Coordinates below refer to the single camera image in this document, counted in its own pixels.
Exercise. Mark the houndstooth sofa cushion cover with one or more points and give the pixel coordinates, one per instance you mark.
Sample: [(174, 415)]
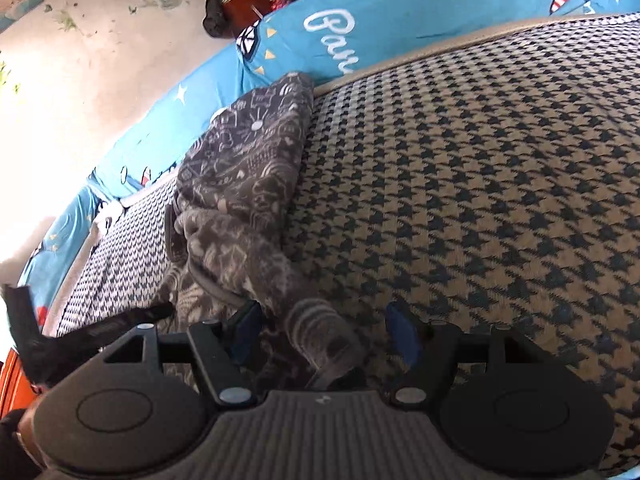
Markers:
[(475, 185)]

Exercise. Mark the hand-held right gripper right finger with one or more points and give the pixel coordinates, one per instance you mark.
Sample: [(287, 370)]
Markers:
[(404, 332)]

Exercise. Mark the person's left forearm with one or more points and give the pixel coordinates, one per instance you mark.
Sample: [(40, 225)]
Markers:
[(10, 450)]

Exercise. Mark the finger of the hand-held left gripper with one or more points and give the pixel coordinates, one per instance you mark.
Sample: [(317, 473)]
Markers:
[(100, 332)]

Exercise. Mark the red patterned cloth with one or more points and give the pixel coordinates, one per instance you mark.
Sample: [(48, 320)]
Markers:
[(277, 2)]

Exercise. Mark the blue printed sofa cover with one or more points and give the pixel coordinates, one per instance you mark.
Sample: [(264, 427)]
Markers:
[(400, 20)]

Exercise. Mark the person's left hand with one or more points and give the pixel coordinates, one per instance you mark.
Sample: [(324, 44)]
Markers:
[(29, 430)]

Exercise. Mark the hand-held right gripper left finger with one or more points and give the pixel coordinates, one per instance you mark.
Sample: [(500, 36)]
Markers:
[(247, 332)]

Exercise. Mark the brown wooden chair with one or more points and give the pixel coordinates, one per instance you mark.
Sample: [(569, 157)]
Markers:
[(247, 10)]

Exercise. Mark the grey patterned fleece jacket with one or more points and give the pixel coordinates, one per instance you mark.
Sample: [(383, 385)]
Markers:
[(240, 180)]

